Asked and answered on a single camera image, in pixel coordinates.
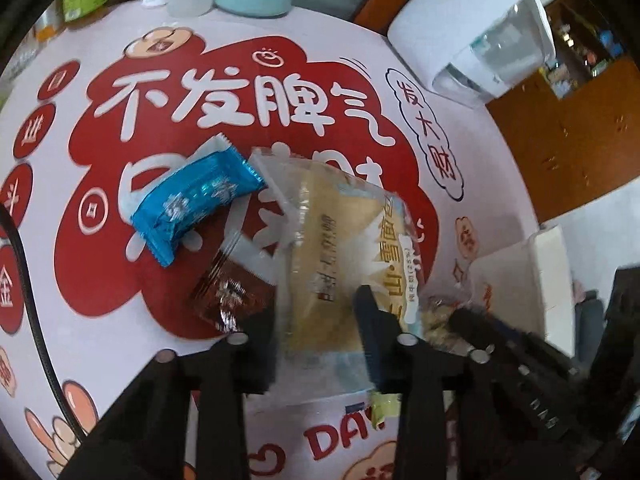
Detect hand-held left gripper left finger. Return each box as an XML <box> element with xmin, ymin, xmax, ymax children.
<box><xmin>60</xmin><ymin>305</ymin><xmax>279</xmax><ymax>480</ymax></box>

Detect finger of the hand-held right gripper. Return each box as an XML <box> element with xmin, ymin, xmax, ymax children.
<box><xmin>447</xmin><ymin>306</ymin><xmax>581</xmax><ymax>376</ymax></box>

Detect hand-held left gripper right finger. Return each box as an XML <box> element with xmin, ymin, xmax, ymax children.
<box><xmin>354</xmin><ymin>285</ymin><xmax>506</xmax><ymax>480</ymax></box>

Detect small clear nut packet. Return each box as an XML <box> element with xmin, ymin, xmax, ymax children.
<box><xmin>420</xmin><ymin>290</ymin><xmax>481</xmax><ymax>353</ymax></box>

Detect brown candy packet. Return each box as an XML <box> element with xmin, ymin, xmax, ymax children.
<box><xmin>189</xmin><ymin>237</ymin><xmax>276</xmax><ymax>333</ymax></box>

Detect white plastic bin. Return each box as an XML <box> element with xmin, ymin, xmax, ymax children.
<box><xmin>470</xmin><ymin>225</ymin><xmax>578</xmax><ymax>358</ymax></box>

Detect large yellow bread packet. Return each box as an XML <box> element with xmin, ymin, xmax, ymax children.
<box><xmin>249</xmin><ymin>146</ymin><xmax>431</xmax><ymax>401</ymax></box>

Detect small green snack packet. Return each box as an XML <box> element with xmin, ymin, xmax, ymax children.
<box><xmin>369</xmin><ymin>390</ymin><xmax>401</xmax><ymax>428</ymax></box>

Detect blue candy packet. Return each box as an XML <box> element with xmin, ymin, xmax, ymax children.
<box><xmin>131</xmin><ymin>134</ymin><xmax>267</xmax><ymax>267</ymax></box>

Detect white countertop appliance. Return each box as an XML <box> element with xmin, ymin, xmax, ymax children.
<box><xmin>430</xmin><ymin>0</ymin><xmax>557</xmax><ymax>108</ymax></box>

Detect pink printed tablecloth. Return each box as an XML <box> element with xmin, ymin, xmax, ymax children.
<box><xmin>0</xmin><ymin>7</ymin><xmax>551</xmax><ymax>480</ymax></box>

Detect wooden shelf with small goods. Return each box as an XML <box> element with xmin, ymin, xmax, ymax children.
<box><xmin>542</xmin><ymin>0</ymin><xmax>631</xmax><ymax>101</ymax></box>

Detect black cable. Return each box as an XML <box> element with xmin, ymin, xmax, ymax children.
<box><xmin>0</xmin><ymin>205</ymin><xmax>91</xmax><ymax>441</ymax></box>

